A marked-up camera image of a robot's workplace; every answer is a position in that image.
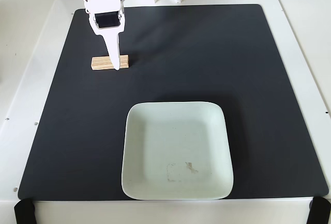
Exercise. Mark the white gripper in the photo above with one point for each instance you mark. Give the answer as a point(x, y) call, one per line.
point(106, 20)

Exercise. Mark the light wooden block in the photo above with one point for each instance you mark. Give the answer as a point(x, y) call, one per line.
point(101, 63)

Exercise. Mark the white square plate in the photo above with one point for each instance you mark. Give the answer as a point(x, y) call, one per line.
point(175, 141)

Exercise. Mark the black rubber work mat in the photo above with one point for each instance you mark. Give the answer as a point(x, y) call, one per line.
point(77, 131)

